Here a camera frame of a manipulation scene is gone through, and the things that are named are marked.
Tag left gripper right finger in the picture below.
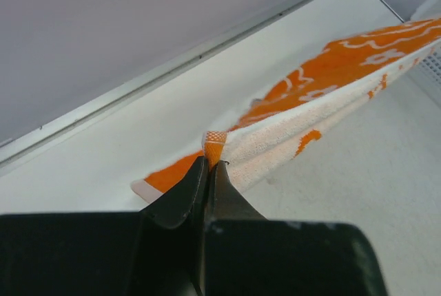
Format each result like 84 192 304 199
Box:
206 161 266 220

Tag aluminium back rail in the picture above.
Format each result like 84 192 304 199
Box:
1 0 404 168

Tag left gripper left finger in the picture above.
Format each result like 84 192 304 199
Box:
140 156 209 230

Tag orange flower pattern towel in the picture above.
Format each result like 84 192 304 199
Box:
131 16 440 203

